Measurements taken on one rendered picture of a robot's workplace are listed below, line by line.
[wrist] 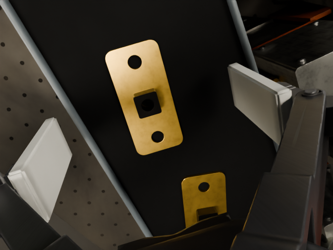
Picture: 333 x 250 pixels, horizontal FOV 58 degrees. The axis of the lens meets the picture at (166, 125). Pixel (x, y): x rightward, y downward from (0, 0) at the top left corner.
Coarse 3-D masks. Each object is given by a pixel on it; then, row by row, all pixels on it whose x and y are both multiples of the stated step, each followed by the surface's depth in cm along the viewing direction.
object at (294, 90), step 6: (282, 84) 16; (288, 84) 16; (294, 90) 15; (300, 90) 15; (294, 96) 14; (330, 96) 13; (330, 102) 13; (330, 108) 13; (330, 114) 13; (330, 120) 13; (330, 126) 13; (330, 132) 13
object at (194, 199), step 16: (192, 176) 25; (208, 176) 25; (224, 176) 26; (192, 192) 26; (208, 192) 26; (224, 192) 26; (192, 208) 26; (208, 208) 26; (224, 208) 27; (192, 224) 27
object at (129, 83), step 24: (120, 48) 21; (144, 48) 21; (120, 72) 21; (144, 72) 21; (120, 96) 22; (144, 96) 21; (168, 96) 22; (144, 120) 23; (168, 120) 23; (144, 144) 23; (168, 144) 24
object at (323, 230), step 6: (330, 168) 52; (330, 174) 51; (330, 180) 50; (330, 186) 49; (330, 192) 48; (324, 198) 47; (330, 198) 47; (324, 204) 46; (330, 204) 46; (324, 210) 46; (330, 210) 45; (324, 216) 44; (330, 216) 44; (324, 222) 44; (330, 222) 43; (324, 228) 43; (330, 228) 44; (324, 234) 44; (330, 234) 44
